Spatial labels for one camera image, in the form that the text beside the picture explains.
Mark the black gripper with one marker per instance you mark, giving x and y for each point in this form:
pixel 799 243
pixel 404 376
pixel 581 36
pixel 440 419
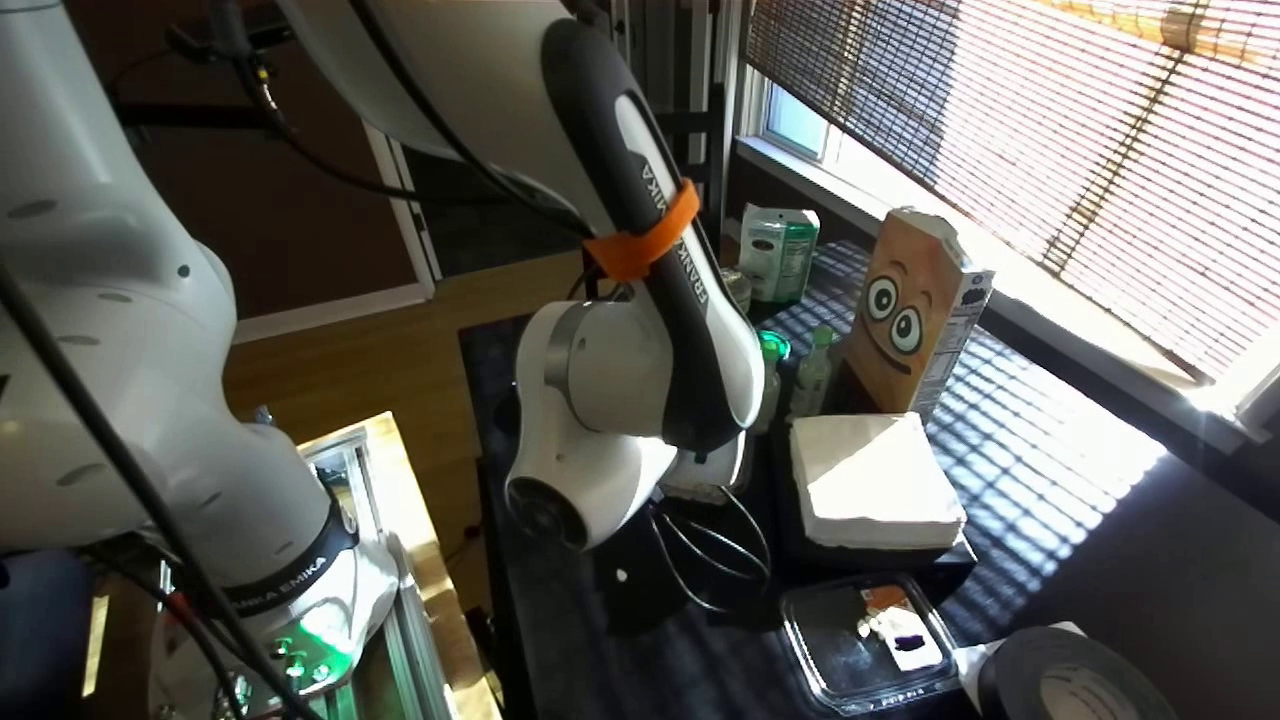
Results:
pixel 645 573

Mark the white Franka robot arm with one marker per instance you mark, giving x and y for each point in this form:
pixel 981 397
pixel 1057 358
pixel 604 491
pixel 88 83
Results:
pixel 133 335

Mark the clear plastic clamshell container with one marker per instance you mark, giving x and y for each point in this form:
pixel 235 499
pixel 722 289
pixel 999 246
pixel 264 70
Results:
pixel 866 643

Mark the clear bottle green cap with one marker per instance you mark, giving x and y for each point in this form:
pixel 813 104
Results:
pixel 817 372
pixel 776 383

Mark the stack of white napkins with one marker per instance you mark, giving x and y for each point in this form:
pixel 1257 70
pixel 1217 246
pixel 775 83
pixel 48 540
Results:
pixel 866 483

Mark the orange paper bag with face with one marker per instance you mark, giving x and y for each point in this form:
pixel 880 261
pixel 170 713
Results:
pixel 914 312

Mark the black tape roll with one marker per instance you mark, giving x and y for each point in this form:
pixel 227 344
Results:
pixel 1064 680

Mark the wide window blind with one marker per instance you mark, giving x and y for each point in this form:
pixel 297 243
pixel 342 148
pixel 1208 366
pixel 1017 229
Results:
pixel 1015 135

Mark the white window frame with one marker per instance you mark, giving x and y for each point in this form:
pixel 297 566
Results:
pixel 1247 397

